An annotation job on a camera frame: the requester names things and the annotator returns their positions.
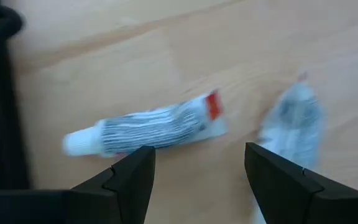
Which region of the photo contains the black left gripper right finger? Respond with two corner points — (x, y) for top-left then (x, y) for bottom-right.
(244, 142), (358, 224)

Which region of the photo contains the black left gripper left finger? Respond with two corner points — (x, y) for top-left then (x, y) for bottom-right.
(0, 145), (157, 224)

